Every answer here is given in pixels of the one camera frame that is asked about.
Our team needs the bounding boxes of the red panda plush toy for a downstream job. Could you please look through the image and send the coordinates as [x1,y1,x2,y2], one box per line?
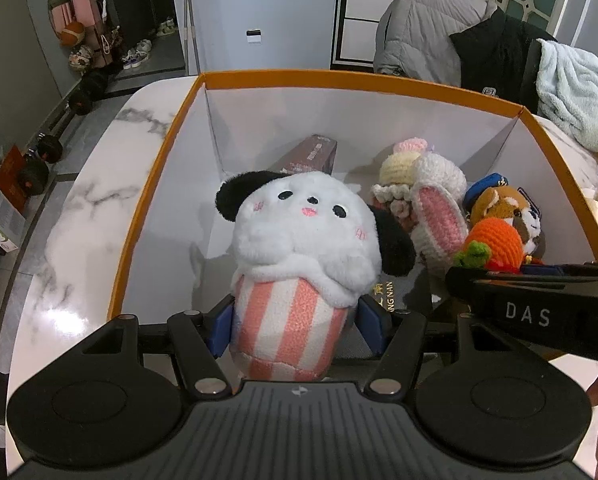
[463,172,548,264]

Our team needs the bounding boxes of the dark printed box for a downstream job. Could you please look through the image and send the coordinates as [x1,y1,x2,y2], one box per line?
[371,275,433,321]

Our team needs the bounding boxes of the grey padded jacket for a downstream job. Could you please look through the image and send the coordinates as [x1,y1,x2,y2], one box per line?
[373,0,498,81]

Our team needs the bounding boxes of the patterned ball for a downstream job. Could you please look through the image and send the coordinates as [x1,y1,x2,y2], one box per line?
[68,44,96,72]

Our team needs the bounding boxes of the light blue fleece blanket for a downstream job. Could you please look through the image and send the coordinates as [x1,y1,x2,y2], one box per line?
[535,37,598,154]

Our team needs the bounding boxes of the orange-rimmed white storage box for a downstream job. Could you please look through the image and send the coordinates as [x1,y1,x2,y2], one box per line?
[106,68,598,361]

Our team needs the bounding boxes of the crochet bunny doll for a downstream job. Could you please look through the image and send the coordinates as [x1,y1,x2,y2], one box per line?
[370,138,470,282]

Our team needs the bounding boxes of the orange crochet carrot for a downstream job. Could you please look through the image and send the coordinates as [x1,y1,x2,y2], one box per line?
[453,217,526,275]

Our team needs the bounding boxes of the long-handled broom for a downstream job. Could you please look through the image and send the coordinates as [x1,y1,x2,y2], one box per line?
[180,0,203,76]

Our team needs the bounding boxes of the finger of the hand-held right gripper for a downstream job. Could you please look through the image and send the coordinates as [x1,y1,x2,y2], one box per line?
[445,266,598,306]
[521,260,598,279]

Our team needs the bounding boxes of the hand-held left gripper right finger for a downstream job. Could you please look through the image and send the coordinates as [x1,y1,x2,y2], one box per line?
[356,296,526,397]

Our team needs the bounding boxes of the brown cardboard box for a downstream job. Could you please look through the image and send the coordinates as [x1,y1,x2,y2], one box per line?
[0,145,28,216]

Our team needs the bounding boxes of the dark speckled photo card box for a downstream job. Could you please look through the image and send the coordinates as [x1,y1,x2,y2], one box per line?
[279,134,339,177]

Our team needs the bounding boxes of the white plush with pink stripes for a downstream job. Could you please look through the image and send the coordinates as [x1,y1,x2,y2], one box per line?
[215,170,418,383]

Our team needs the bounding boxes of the white drawer cabinet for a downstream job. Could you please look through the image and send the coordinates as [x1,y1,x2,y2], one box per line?
[330,0,474,70]

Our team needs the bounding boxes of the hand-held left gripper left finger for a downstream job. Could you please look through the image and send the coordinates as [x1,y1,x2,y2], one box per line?
[80,294,237,399]

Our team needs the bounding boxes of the basketball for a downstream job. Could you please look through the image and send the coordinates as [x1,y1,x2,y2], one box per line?
[58,21,86,46]

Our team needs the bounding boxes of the pink storage boxes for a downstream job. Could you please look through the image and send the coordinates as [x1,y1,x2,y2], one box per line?
[49,0,103,36]

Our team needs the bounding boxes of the black jacket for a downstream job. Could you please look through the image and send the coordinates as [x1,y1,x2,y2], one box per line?
[449,7,545,116]

